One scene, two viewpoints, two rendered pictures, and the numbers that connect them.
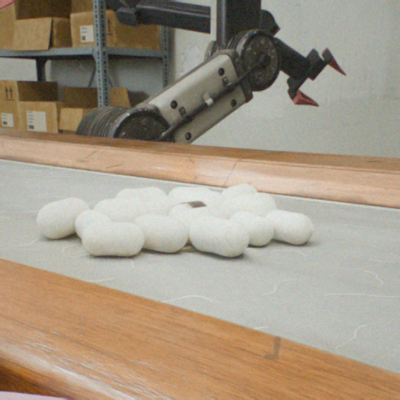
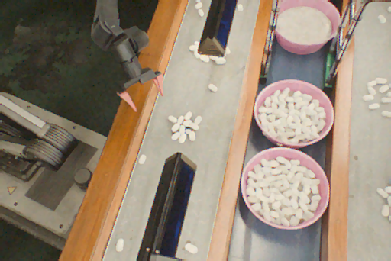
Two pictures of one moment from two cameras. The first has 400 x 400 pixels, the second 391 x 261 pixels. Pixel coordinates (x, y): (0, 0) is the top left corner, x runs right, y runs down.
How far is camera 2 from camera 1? 1.64 m
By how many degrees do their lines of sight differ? 91
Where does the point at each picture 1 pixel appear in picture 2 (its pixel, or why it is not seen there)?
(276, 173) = (166, 49)
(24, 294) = (259, 36)
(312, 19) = not seen: outside the picture
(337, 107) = not seen: outside the picture
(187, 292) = (235, 39)
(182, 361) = (263, 23)
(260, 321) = (239, 31)
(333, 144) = not seen: outside the picture
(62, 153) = (147, 109)
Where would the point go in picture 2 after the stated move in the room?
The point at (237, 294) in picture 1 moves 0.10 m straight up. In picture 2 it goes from (234, 35) to (234, 17)
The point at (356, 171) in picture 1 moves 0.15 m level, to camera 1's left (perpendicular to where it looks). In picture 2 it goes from (169, 35) to (185, 61)
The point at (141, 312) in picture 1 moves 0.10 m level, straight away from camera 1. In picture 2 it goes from (257, 28) to (237, 39)
